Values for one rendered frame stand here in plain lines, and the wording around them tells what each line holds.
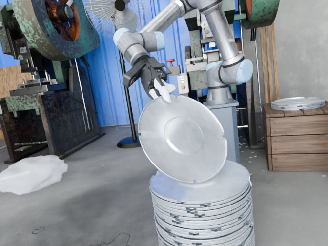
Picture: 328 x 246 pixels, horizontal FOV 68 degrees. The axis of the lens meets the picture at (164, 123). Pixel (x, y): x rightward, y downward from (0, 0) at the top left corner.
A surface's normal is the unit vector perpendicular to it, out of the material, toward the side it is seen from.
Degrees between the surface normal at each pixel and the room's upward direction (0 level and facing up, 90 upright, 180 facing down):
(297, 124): 90
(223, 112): 90
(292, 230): 0
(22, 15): 101
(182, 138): 55
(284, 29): 90
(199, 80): 90
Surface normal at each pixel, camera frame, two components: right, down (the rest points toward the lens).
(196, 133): 0.36, -0.48
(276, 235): -0.14, -0.97
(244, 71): 0.63, 0.18
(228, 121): -0.11, 0.21
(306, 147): -0.32, 0.23
